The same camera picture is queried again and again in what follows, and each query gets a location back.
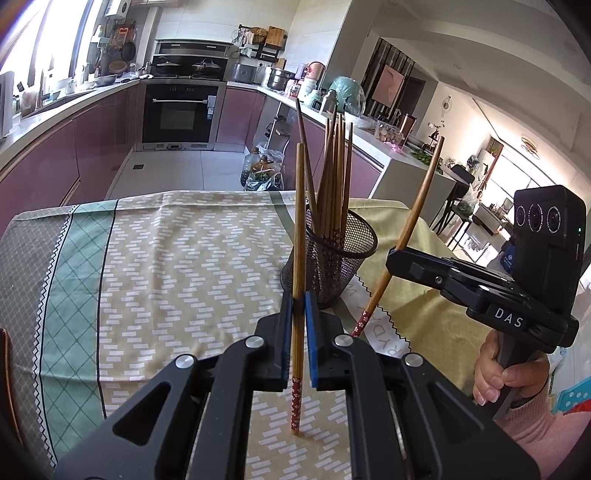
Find purple lower kitchen cabinets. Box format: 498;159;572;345
0;83;385;232

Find dark dining chair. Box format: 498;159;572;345
429;164;477;250

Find person's right forearm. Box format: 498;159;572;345
493;376;588;480

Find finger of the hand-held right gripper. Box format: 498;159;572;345
385;246;514;306

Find dark brown chopstick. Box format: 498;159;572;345
295;98;319;222

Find white kitchen island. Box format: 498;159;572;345
369;134;459;228

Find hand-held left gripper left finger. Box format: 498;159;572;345
53;288;296;480

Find range hood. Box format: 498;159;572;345
154;39;232;59

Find silver box appliance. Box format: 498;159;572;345
231;62;260;85

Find person's right hand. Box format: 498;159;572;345
473;329;551;408

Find patterned green beige tablecloth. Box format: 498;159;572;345
0;189;416;480

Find cooking oil bottle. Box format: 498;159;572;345
248;154;279;186

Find floral-tipped wooden chopstick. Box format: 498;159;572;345
290;142;307;435
350;136;445;337

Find wall rack with cutting boards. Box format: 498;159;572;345
237;25;288;64

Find black mesh basket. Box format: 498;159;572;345
281;208;378;311

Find silver microwave oven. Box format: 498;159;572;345
0;71;14;138

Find stainless steel pot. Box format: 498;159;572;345
267;68;295;92

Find window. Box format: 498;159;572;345
0;0;95;88

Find blue perforated plastic item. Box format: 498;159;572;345
551;387;585;412

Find yellow cloth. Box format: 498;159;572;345
346;198;504;402

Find black built-in oven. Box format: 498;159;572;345
141;82;221;151

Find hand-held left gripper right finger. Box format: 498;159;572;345
304;290;541;480

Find bunch of wooden chopsticks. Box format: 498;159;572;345
308;111;355;245

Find framed wall picture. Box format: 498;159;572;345
371;65;406;108

